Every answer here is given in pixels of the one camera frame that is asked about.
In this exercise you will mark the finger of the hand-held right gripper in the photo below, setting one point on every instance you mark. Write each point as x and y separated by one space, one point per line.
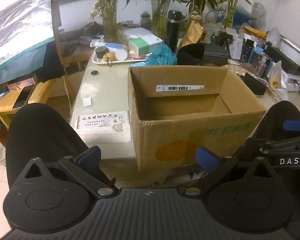
293 125
277 146

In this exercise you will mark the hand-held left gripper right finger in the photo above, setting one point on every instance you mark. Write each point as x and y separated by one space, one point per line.
207 158

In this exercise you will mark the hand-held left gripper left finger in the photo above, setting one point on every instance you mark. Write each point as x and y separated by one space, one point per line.
90 155

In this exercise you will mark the brown cardboard box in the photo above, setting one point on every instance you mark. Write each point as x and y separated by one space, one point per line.
165 140

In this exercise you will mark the black soft pouch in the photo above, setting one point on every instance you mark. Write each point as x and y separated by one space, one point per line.
253 84

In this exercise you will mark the black soft cloth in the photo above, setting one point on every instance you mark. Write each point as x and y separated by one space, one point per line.
190 54

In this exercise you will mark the blue mesh bath pouf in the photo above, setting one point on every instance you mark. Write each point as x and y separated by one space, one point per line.
162 56

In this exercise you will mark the calligraphy paper print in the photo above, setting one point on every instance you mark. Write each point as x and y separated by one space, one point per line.
102 122

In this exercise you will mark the white power strip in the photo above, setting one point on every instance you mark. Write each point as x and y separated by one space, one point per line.
296 83

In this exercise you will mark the person's left leg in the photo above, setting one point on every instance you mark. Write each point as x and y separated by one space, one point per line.
40 140

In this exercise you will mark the small white paper square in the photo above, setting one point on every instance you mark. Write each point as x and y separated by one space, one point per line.
87 102

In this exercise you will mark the black rectangular case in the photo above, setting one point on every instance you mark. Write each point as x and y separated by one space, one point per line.
282 57

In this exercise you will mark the wooden stool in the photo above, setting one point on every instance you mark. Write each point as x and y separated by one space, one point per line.
37 97

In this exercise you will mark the blue carton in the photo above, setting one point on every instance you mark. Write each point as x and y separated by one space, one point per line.
257 55

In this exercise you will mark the black round cap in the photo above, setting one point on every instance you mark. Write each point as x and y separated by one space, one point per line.
94 72

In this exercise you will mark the black carton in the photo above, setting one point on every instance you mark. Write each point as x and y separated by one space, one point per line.
248 51

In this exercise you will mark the black smartphone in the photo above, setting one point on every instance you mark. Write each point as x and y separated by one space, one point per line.
23 97

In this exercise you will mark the white plastic tray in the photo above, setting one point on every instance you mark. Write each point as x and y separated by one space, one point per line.
97 58

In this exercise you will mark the tan pouch with carabiner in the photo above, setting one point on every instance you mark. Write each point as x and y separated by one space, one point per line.
108 56

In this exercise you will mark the yellow cloth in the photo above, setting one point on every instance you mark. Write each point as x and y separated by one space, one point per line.
253 32

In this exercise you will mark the dark cloth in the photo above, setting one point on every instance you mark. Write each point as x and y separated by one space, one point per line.
50 62

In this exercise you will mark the wooden side table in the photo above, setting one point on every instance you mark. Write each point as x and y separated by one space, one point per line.
77 52

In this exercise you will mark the black round speaker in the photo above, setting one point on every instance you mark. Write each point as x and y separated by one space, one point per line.
101 52

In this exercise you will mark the grey zip case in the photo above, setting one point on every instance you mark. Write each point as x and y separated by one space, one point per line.
216 53

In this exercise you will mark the white round jar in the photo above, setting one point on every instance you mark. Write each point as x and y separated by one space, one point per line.
121 54

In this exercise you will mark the small black tripod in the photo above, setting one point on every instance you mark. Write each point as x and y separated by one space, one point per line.
226 38

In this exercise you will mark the white and blue lotion bottle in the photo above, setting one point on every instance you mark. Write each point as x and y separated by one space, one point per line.
112 46

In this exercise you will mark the red and white flat box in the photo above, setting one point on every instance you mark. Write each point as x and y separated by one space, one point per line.
140 54

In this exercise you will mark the clear plastic bag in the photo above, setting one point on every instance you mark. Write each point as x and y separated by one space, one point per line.
258 11

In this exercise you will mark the green and white carton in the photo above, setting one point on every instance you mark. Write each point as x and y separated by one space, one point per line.
140 46

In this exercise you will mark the crumpled brown paper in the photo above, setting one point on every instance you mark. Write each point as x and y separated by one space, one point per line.
122 36

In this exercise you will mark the brown paper bag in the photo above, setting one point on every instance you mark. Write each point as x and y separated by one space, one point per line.
191 35

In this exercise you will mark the black thermos bottle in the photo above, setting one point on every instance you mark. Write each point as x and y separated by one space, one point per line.
172 35

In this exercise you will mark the white plastic package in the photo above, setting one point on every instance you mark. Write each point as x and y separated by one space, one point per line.
137 33

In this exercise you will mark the silver foil bag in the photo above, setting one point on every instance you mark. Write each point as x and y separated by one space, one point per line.
15 35

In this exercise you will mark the dried white flower bunch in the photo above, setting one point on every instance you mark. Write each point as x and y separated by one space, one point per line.
196 17

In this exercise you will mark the dark glass jar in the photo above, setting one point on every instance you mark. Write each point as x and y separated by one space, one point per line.
145 20

